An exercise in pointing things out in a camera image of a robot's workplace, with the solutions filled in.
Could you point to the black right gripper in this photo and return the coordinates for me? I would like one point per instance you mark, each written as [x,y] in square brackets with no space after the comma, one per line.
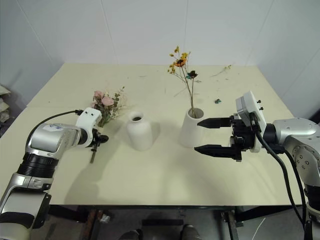
[241,136]

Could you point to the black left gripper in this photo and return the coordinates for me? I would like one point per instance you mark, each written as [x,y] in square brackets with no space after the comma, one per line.
[95,136]

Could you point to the pink flower bouquet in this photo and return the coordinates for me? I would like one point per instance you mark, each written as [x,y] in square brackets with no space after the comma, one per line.
[106,102]

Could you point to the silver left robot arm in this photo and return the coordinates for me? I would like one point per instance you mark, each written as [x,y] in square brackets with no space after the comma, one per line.
[47,140]

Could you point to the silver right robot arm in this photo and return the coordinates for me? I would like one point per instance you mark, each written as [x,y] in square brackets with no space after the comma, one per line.
[295,135]

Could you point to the small teal flower scrap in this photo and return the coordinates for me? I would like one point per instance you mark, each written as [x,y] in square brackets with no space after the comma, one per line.
[218,101]

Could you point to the dried yellow flower sprig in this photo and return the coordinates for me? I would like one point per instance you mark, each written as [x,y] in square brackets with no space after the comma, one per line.
[222,70]

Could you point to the yellow orange flower bouquet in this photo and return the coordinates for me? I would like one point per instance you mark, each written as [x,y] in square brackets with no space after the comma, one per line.
[181,62]

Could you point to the white cone-shaped vase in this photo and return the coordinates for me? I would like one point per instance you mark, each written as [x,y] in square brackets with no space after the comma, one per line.
[190,130]

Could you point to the white bottle-shaped vase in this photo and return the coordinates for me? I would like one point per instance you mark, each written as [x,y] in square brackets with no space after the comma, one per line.
[139,132]

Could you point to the thin dried stem piece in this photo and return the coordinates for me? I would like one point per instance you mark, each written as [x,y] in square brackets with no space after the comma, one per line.
[179,93]

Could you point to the dark rounded shape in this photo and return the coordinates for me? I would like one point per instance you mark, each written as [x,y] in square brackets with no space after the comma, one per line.
[130,235]
[190,232]

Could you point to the grey clutter pile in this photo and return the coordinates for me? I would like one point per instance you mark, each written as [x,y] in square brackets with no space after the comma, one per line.
[4,105]

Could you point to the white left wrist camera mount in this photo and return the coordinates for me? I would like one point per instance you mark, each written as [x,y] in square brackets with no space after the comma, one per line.
[88,117]

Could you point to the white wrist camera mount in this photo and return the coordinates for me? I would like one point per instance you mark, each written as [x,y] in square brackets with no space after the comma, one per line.
[88,117]
[251,107]

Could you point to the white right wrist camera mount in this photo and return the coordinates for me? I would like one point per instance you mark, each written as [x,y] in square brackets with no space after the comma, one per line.
[251,107]

